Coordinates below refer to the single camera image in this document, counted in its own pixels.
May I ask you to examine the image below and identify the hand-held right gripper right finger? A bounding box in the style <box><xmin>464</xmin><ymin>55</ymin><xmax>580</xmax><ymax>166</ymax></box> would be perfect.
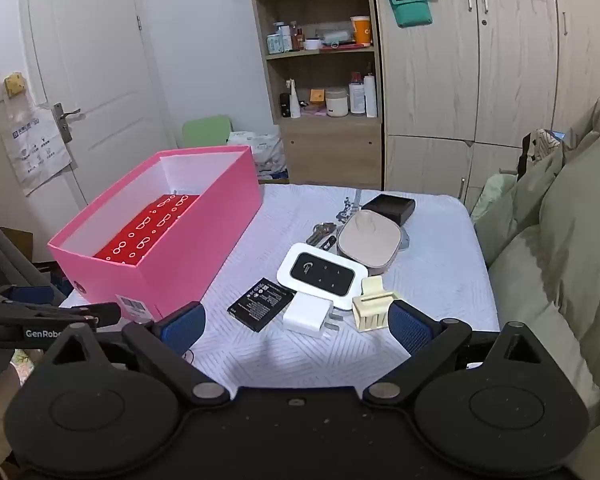
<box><xmin>362</xmin><ymin>300</ymin><xmax>563</xmax><ymax>407</ymax></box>

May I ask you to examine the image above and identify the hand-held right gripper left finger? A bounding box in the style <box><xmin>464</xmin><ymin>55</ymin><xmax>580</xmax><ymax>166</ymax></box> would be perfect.
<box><xmin>32</xmin><ymin>301</ymin><xmax>231</xmax><ymax>408</ymax></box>

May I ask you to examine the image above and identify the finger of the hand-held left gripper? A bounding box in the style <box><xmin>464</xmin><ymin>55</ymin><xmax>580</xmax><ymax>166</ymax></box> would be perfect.
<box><xmin>0</xmin><ymin>284</ymin><xmax>67</xmax><ymax>311</ymax></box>
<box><xmin>0</xmin><ymin>302</ymin><xmax>122</xmax><ymax>350</ymax></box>

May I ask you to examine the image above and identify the beige phone stand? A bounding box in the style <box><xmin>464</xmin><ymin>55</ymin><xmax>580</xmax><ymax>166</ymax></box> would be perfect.
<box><xmin>351</xmin><ymin>276</ymin><xmax>406</xmax><ymax>333</ymax></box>

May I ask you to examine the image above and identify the pink cardboard box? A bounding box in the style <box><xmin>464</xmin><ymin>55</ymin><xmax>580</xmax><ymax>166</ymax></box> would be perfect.
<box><xmin>47</xmin><ymin>146</ymin><xmax>264</xmax><ymax>322</ymax></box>

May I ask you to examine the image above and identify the black battery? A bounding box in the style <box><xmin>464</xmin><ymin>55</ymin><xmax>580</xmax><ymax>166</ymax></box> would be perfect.
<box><xmin>227</xmin><ymin>277</ymin><xmax>297</xmax><ymax>334</ymax></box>

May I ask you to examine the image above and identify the pink rounded case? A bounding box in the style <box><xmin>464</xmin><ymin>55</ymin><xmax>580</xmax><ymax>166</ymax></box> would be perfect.
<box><xmin>336</xmin><ymin>210</ymin><xmax>403</xmax><ymax>276</ymax></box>

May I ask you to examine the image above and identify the white mobile router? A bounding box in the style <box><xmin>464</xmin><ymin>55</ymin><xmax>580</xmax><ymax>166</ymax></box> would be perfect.
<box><xmin>276</xmin><ymin>243</ymin><xmax>369</xmax><ymax>312</ymax></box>

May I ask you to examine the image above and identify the white charger plug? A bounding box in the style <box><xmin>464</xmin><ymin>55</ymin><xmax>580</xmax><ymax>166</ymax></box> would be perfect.
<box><xmin>282</xmin><ymin>294</ymin><xmax>342</xmax><ymax>338</ymax></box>

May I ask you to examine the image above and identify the person's left forearm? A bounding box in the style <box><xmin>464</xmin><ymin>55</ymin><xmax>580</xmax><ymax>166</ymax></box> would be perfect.
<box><xmin>0</xmin><ymin>360</ymin><xmax>23</xmax><ymax>480</ymax></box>

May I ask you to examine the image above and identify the plain cardboard box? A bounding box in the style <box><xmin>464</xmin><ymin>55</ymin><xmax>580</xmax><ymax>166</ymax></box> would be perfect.
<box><xmin>0</xmin><ymin>227</ymin><xmax>33</xmax><ymax>263</ymax></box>

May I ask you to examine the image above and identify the red patterned paper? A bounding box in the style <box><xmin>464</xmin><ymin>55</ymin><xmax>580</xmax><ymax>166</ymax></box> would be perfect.
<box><xmin>94</xmin><ymin>193</ymin><xmax>201</xmax><ymax>266</ymax></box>

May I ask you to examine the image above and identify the black small box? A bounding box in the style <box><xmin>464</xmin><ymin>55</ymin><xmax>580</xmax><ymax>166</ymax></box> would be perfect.
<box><xmin>361</xmin><ymin>194</ymin><xmax>417</xmax><ymax>227</ymax></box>

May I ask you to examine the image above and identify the bunch of keys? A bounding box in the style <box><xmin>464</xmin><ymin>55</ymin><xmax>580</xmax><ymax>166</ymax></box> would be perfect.
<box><xmin>306</xmin><ymin>221</ymin><xmax>338</xmax><ymax>247</ymax></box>

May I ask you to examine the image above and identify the white plastic bag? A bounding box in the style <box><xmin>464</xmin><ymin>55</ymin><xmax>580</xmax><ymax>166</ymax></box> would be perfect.
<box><xmin>1</xmin><ymin>107</ymin><xmax>73</xmax><ymax>197</ymax></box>

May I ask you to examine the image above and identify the green quilt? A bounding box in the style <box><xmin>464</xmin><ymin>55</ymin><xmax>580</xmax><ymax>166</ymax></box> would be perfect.
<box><xmin>472</xmin><ymin>97</ymin><xmax>600</xmax><ymax>411</ymax></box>

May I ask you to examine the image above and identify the wooden shelf unit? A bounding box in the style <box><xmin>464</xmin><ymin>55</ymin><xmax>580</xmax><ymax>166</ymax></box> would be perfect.
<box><xmin>245</xmin><ymin>0</ymin><xmax>385</xmax><ymax>186</ymax></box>

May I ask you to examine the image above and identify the tissue pack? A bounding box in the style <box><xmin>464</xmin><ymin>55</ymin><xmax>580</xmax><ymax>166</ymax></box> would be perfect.
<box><xmin>227</xmin><ymin>130</ymin><xmax>286</xmax><ymax>181</ymax></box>

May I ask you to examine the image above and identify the green folding table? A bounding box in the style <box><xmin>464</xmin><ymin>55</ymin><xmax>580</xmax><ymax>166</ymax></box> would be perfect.
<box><xmin>181</xmin><ymin>115</ymin><xmax>233</xmax><ymax>150</ymax></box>

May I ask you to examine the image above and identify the geometric patterned bag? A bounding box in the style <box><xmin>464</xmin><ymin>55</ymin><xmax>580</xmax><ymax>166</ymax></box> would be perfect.
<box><xmin>517</xmin><ymin>129</ymin><xmax>566</xmax><ymax>181</ymax></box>

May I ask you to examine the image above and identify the white cylinder bottle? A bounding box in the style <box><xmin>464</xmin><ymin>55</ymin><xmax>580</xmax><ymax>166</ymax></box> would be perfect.
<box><xmin>364</xmin><ymin>74</ymin><xmax>378</xmax><ymax>118</ymax></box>

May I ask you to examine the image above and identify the white can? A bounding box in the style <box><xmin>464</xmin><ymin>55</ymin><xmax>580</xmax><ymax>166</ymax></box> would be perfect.
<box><xmin>348</xmin><ymin>72</ymin><xmax>366</xmax><ymax>116</ymax></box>

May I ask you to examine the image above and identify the white jar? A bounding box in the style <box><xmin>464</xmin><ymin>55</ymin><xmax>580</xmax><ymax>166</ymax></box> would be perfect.
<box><xmin>326</xmin><ymin>87</ymin><xmax>349</xmax><ymax>117</ymax></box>

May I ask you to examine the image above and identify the white door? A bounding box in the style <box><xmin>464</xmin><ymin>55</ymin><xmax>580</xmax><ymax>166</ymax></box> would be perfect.
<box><xmin>25</xmin><ymin>0</ymin><xmax>177</xmax><ymax>221</ymax></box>

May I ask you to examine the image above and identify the white tube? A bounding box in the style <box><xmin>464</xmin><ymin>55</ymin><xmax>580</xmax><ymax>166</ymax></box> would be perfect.
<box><xmin>286</xmin><ymin>79</ymin><xmax>302</xmax><ymax>118</ymax></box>

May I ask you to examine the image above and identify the light wooden wardrobe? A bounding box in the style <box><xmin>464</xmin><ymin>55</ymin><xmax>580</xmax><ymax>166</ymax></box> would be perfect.
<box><xmin>370</xmin><ymin>0</ymin><xmax>600</xmax><ymax>206</ymax></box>

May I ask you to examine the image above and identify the blue white box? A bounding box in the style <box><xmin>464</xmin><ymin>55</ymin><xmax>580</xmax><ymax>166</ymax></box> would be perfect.
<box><xmin>266</xmin><ymin>22</ymin><xmax>293</xmax><ymax>55</ymax></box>

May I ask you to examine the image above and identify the orange cup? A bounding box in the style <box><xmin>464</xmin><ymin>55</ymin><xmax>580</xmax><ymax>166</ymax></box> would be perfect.
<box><xmin>350</xmin><ymin>16</ymin><xmax>372</xmax><ymax>45</ymax></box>

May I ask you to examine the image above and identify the clear toiletry bag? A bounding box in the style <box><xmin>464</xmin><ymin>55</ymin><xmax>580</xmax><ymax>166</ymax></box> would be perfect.
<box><xmin>315</xmin><ymin>25</ymin><xmax>353</xmax><ymax>46</ymax></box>

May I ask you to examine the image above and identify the teal pouch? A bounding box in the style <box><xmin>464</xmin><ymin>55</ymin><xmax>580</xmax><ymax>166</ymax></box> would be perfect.
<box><xmin>386</xmin><ymin>0</ymin><xmax>433</xmax><ymax>28</ymax></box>

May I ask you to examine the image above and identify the dark grey rack frame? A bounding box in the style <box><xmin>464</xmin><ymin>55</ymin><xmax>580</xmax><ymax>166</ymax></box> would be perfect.
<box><xmin>0</xmin><ymin>205</ymin><xmax>76</xmax><ymax>306</ymax></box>

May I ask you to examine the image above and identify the silver keychain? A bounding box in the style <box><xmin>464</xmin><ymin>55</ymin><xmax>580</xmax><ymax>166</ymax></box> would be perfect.
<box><xmin>336</xmin><ymin>189</ymin><xmax>365</xmax><ymax>222</ymax></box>

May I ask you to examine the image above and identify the metal door handle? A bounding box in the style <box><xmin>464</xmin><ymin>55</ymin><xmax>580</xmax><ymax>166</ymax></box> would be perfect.
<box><xmin>52</xmin><ymin>102</ymin><xmax>82</xmax><ymax>143</ymax></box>

